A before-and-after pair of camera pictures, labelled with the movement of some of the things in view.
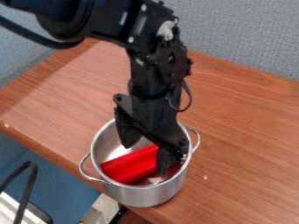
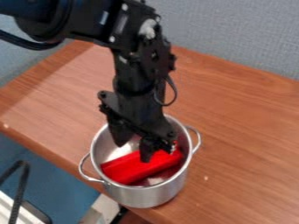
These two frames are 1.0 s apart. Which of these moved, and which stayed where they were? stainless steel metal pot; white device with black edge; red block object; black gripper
Moved: black gripper
Stayed: white device with black edge; stainless steel metal pot; red block object
